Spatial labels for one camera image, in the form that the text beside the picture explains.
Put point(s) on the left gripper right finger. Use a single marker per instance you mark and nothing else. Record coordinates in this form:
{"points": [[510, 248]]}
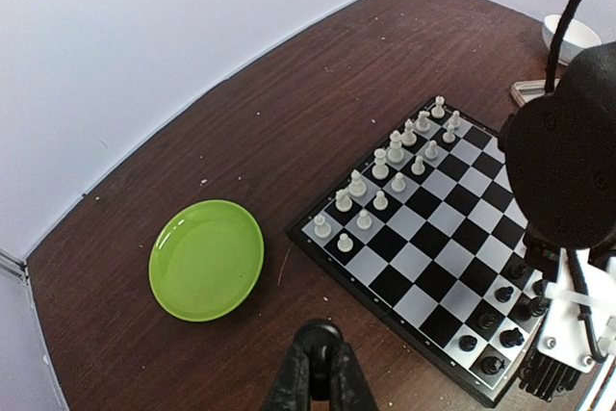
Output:
{"points": [[349, 388]]}

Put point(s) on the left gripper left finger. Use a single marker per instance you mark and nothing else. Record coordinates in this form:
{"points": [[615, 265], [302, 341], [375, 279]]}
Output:
{"points": [[290, 388]]}

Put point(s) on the black chess pawn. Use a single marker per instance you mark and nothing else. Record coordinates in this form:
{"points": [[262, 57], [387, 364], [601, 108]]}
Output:
{"points": [[489, 320], [504, 294], [467, 342], [319, 338]]}

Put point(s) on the black knight piece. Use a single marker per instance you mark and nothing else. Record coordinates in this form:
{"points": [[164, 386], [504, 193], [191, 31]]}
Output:
{"points": [[512, 338]]}

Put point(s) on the black white chess board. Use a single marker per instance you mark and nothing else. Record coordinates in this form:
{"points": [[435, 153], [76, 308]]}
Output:
{"points": [[431, 262]]}

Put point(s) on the black bishop piece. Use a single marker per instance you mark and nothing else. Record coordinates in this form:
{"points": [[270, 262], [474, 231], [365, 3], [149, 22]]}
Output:
{"points": [[538, 306]]}

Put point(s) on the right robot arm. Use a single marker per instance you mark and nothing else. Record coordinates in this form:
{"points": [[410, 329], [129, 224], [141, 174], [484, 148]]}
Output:
{"points": [[560, 156]]}

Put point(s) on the white pawn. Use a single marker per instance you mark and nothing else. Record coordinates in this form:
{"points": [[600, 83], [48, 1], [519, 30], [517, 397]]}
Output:
{"points": [[398, 183], [454, 120], [380, 201], [431, 152], [364, 220], [344, 243], [449, 135], [418, 168]]}

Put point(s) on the green plate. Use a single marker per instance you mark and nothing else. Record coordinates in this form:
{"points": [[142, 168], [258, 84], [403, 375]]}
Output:
{"points": [[206, 260]]}

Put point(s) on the white knight piece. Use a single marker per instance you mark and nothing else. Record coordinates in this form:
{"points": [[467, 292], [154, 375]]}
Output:
{"points": [[343, 203], [422, 123]]}

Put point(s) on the white bishop piece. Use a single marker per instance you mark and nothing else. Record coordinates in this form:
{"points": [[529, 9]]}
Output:
{"points": [[357, 186], [408, 136]]}

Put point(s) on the white queen piece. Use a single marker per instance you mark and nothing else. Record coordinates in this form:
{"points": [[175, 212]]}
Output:
{"points": [[395, 153]]}

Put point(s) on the white rook piece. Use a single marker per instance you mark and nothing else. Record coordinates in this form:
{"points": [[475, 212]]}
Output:
{"points": [[437, 111]]}

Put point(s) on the wooden metal tray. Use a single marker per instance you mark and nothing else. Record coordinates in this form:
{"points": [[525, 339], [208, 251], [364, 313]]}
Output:
{"points": [[524, 91]]}

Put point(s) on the white bowl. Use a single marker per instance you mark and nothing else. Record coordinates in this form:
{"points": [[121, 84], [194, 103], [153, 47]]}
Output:
{"points": [[577, 37]]}

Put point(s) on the left aluminium frame post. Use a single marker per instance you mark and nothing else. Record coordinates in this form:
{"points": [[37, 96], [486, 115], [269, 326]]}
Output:
{"points": [[14, 266]]}

